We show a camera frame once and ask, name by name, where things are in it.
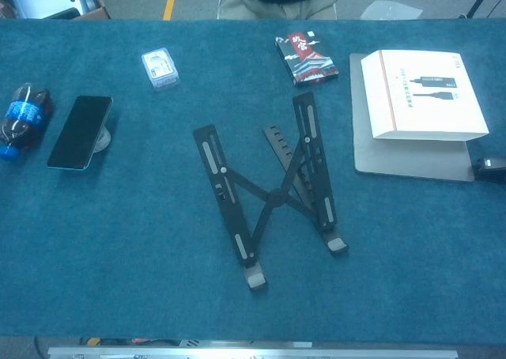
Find black folding laptop stand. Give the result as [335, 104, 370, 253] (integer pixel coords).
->
[192, 91, 350, 293]

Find black red playing card box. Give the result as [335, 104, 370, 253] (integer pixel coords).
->
[274, 30, 340, 88]

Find clear plastic card case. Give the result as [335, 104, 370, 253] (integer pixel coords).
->
[141, 47, 181, 92]

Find round white phone holder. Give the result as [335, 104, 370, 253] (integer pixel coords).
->
[94, 113, 116, 154]

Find teal felt table cloth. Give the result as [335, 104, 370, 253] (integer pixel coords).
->
[0, 17, 506, 346]

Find seated person in beige trousers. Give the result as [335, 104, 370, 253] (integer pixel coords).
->
[217, 0, 340, 21]

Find black smartphone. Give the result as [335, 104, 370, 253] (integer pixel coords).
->
[46, 95, 114, 172]

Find translucent plastic sheet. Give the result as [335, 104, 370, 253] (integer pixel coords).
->
[360, 0, 424, 21]

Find cola bottle with blue label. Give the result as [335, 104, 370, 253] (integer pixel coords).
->
[0, 81, 55, 162]

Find black power adapter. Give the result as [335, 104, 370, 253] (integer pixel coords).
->
[472, 156, 506, 185]

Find aluminium profile rail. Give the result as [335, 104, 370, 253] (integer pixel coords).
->
[47, 346, 459, 359]

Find white USB cable box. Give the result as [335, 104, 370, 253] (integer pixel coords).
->
[360, 49, 490, 142]

